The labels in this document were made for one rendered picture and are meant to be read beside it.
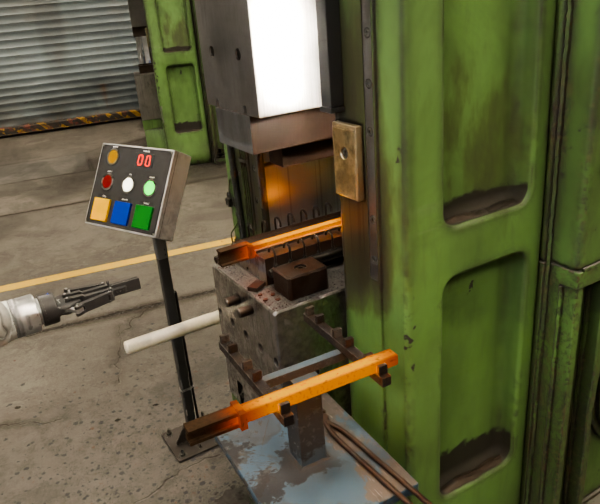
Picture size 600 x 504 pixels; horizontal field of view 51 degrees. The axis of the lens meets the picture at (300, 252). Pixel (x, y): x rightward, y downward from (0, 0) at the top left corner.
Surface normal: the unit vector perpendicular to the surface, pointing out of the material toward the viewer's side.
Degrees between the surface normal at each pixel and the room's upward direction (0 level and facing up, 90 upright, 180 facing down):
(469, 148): 89
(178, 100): 90
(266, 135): 90
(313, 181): 90
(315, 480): 0
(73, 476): 0
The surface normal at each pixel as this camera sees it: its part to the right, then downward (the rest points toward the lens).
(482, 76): 0.51, 0.29
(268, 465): -0.07, -0.91
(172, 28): 0.25, 0.35
